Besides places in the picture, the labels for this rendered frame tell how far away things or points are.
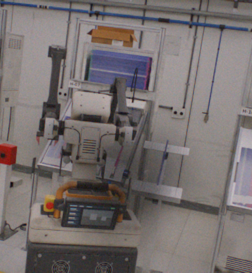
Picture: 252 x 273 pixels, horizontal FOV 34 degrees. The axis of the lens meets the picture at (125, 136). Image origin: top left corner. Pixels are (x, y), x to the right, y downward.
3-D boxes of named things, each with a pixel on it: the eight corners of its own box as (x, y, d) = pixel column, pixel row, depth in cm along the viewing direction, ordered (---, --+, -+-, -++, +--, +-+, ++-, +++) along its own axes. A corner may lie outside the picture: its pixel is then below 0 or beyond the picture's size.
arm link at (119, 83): (113, 71, 275) (128, 73, 277) (109, 87, 285) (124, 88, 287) (116, 120, 245) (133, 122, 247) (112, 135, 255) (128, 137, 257)
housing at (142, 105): (144, 119, 350) (143, 108, 339) (89, 110, 362) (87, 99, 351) (147, 112, 355) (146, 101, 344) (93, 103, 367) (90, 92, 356)
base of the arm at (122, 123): (116, 128, 237) (137, 130, 240) (116, 118, 242) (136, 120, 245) (113, 138, 243) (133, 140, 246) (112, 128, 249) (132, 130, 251)
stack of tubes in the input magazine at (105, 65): (145, 89, 340) (150, 56, 335) (86, 81, 352) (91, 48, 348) (148, 89, 352) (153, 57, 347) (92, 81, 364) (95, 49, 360)
